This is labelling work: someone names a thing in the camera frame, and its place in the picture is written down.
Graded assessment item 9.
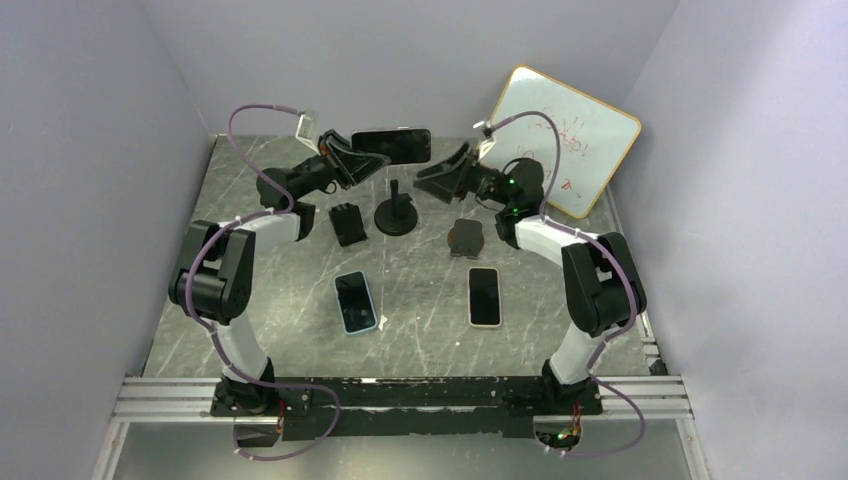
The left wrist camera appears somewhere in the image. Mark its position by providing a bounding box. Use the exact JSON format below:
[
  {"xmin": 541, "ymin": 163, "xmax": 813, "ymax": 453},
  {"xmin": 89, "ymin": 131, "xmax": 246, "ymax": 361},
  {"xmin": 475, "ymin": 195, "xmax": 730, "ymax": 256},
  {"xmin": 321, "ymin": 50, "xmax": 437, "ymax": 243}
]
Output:
[{"xmin": 295, "ymin": 110, "xmax": 320, "ymax": 154}]

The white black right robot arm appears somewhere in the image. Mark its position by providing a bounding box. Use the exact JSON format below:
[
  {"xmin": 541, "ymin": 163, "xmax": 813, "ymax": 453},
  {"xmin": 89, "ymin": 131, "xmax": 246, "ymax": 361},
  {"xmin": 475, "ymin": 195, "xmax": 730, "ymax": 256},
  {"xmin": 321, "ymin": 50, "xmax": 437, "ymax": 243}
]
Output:
[{"xmin": 413, "ymin": 144, "xmax": 647, "ymax": 414}]

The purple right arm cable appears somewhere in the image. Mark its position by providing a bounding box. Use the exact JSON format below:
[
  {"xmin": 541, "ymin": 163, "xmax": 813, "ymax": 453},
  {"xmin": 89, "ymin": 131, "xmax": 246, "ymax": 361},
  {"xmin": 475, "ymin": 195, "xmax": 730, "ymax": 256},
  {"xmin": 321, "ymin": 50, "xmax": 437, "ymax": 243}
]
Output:
[{"xmin": 486, "ymin": 110, "xmax": 647, "ymax": 460}]

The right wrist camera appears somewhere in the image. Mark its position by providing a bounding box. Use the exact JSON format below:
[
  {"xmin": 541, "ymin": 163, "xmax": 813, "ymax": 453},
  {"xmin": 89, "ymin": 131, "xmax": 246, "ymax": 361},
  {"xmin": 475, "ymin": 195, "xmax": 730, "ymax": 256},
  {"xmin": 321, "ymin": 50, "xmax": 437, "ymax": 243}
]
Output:
[{"xmin": 473, "ymin": 120, "xmax": 496, "ymax": 160}]

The yellow framed whiteboard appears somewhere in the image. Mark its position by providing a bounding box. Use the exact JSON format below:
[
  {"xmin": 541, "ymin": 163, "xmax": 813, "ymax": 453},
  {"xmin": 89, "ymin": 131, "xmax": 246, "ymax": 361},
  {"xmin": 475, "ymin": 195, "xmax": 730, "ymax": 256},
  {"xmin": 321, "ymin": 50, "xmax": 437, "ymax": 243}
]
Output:
[{"xmin": 482, "ymin": 65, "xmax": 642, "ymax": 219}]

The blue cased phone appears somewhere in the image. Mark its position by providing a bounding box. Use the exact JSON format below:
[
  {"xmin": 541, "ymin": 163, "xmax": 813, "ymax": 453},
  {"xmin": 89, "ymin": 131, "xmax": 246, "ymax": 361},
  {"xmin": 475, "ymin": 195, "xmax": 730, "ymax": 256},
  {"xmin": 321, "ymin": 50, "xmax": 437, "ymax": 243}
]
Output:
[{"xmin": 334, "ymin": 271, "xmax": 378, "ymax": 335}]

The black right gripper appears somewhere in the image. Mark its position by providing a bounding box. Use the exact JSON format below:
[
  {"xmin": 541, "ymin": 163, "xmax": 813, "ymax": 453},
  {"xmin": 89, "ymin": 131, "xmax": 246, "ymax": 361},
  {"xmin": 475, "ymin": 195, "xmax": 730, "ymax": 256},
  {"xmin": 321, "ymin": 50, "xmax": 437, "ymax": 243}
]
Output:
[{"xmin": 412, "ymin": 142, "xmax": 513, "ymax": 208}]

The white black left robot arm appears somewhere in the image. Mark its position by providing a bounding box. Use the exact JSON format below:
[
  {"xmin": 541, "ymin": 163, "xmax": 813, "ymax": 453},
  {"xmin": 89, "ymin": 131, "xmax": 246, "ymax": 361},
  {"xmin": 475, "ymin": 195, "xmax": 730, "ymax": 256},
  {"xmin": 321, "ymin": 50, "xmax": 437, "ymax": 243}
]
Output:
[{"xmin": 168, "ymin": 130, "xmax": 390, "ymax": 416}]

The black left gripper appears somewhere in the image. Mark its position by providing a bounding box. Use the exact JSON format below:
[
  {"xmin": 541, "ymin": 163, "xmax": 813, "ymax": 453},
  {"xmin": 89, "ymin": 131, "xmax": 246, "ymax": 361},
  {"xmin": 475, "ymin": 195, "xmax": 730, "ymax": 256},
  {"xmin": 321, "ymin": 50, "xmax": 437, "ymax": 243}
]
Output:
[{"xmin": 294, "ymin": 131, "xmax": 393, "ymax": 199}]

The white cased phone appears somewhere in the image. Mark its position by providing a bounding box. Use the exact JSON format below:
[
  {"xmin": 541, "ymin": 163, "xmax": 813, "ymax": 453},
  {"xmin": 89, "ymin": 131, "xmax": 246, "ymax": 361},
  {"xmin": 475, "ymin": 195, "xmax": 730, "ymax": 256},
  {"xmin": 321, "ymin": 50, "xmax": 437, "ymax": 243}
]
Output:
[{"xmin": 468, "ymin": 267, "xmax": 502, "ymax": 328}]

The purple phone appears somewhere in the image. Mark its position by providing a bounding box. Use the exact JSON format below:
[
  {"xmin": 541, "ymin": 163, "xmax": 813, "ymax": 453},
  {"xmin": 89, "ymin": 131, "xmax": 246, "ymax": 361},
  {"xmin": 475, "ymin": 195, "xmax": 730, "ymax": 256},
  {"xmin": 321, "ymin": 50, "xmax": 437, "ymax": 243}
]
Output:
[{"xmin": 350, "ymin": 128, "xmax": 432, "ymax": 165}]

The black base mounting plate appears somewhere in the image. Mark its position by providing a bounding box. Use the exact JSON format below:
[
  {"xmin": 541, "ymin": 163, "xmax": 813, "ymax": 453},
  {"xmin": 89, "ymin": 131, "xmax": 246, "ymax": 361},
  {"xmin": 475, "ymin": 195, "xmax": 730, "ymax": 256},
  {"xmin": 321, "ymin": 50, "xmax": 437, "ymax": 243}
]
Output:
[{"xmin": 209, "ymin": 376, "xmax": 604, "ymax": 446}]

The black round base phone stand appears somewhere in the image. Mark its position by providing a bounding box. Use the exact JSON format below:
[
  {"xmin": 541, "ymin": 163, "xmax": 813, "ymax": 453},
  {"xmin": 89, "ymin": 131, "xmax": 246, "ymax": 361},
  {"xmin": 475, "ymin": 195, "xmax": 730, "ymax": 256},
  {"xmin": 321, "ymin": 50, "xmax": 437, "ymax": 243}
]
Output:
[{"xmin": 373, "ymin": 179, "xmax": 418, "ymax": 236}]

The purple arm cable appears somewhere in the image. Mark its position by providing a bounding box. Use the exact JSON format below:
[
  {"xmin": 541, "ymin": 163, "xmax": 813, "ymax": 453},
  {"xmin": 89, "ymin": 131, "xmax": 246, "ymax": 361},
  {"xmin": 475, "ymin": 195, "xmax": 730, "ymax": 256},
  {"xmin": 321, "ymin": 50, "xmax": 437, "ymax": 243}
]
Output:
[
  {"xmin": 184, "ymin": 103, "xmax": 343, "ymax": 463},
  {"xmin": 486, "ymin": 110, "xmax": 647, "ymax": 460}
]

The aluminium rail frame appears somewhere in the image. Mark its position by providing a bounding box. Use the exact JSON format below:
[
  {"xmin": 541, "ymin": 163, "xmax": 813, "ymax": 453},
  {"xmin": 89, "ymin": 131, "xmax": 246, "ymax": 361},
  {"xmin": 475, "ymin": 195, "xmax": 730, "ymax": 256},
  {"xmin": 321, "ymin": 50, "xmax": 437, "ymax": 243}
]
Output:
[{"xmin": 93, "ymin": 337, "xmax": 710, "ymax": 479}]

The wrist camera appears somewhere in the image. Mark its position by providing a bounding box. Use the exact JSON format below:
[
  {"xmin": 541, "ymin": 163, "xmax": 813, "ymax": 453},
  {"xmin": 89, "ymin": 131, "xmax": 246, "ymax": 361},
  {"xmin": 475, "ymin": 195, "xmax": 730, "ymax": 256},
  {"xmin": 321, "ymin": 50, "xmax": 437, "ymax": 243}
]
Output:
[
  {"xmin": 295, "ymin": 110, "xmax": 320, "ymax": 154},
  {"xmin": 473, "ymin": 120, "xmax": 496, "ymax": 160}
]

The black folding phone stand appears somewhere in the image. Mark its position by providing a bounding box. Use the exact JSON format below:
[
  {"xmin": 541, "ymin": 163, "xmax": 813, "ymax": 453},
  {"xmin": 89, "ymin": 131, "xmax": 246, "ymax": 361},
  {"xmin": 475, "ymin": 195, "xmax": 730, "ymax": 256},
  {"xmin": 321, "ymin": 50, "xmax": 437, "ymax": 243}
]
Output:
[{"xmin": 329, "ymin": 203, "xmax": 367, "ymax": 247}]

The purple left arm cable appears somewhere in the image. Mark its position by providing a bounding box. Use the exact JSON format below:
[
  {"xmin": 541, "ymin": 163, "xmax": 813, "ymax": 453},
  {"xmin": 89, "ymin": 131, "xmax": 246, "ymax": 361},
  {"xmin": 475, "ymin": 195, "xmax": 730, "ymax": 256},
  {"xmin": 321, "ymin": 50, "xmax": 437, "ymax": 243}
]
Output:
[{"xmin": 184, "ymin": 103, "xmax": 343, "ymax": 463}]

